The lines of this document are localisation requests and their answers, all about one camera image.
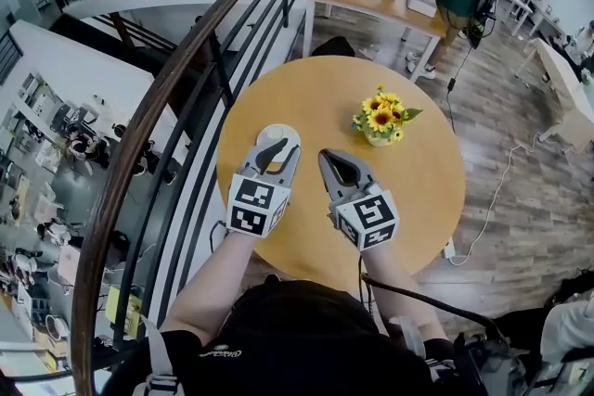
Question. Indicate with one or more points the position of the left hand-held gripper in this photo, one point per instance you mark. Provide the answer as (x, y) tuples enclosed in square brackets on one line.
[(253, 208)]

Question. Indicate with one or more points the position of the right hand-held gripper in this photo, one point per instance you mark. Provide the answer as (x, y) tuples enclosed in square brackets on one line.
[(366, 218)]

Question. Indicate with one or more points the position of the white saucer plate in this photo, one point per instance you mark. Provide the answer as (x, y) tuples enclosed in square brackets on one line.
[(292, 136)]

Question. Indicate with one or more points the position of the person's right forearm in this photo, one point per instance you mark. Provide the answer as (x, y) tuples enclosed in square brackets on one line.
[(394, 287)]

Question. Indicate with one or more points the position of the person's left forearm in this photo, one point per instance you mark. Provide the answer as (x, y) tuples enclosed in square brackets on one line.
[(209, 287)]

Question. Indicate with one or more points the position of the potted sunflowers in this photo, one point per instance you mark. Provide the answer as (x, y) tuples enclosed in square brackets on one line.
[(383, 118)]

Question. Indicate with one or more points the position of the wooden handrail black metal railing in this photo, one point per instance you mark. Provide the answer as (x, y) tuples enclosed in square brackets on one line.
[(121, 162)]

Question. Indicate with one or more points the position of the person's black shirt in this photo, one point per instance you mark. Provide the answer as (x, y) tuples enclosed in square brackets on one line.
[(301, 338)]

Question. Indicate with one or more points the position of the white book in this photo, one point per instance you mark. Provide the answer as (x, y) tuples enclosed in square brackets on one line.
[(422, 1)]

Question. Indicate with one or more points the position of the yellow box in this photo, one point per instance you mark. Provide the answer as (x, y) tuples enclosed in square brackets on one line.
[(116, 306)]

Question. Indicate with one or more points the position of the dark equipment box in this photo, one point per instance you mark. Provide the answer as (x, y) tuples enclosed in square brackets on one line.
[(487, 366)]

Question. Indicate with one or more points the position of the long pale table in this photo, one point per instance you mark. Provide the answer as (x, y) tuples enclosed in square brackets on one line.
[(557, 69)]

